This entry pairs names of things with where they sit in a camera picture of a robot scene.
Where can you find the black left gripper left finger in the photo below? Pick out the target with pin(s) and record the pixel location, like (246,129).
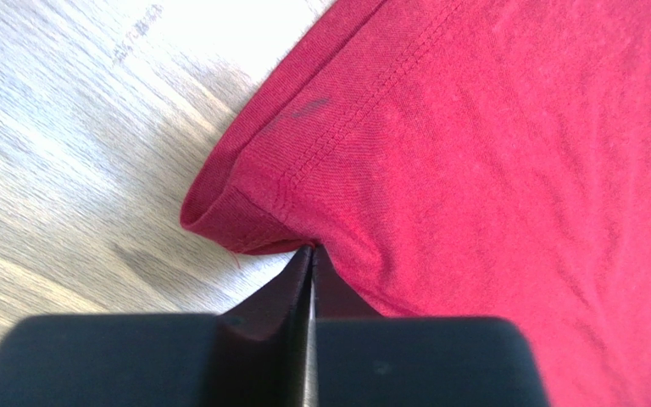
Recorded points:
(259,352)

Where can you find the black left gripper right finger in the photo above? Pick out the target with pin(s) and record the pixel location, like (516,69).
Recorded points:
(346,372)

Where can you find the red t shirt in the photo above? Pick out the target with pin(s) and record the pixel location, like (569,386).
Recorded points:
(463,158)

